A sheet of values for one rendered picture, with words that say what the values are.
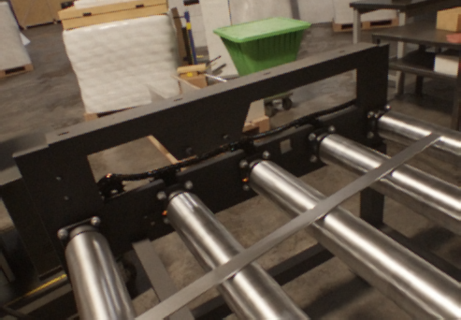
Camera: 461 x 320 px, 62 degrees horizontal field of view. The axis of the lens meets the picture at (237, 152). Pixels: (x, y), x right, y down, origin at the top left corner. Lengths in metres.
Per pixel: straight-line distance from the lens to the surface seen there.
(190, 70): 4.02
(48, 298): 2.06
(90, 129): 1.11
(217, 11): 4.88
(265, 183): 1.21
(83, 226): 1.21
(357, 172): 1.30
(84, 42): 4.56
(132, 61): 4.50
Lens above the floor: 1.53
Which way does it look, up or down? 27 degrees down
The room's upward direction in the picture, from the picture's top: 8 degrees counter-clockwise
